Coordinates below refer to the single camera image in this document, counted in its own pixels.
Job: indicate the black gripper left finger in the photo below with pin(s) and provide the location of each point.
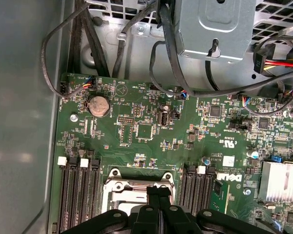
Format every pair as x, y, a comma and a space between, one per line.
146, 219

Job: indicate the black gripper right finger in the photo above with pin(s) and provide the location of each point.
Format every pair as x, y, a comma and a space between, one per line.
173, 219

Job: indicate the metal socket cover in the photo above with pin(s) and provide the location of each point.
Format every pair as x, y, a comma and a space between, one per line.
127, 186

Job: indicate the black RAM slot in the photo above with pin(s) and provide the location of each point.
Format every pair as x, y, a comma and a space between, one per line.
202, 192
211, 190
95, 192
85, 195
74, 195
63, 195
184, 192
193, 192

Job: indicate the CPU socket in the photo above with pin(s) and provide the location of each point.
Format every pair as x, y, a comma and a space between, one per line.
115, 172

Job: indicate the green motherboard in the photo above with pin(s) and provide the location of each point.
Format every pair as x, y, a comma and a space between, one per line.
161, 146

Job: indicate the internal USB port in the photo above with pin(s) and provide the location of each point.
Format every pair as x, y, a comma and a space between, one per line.
163, 119

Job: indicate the silver finned heatsink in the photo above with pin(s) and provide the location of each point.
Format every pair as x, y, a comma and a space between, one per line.
280, 181

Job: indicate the round coin battery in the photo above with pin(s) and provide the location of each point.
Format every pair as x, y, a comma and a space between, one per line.
98, 106

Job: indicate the metal drive cage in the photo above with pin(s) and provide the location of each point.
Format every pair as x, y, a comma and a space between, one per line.
210, 24

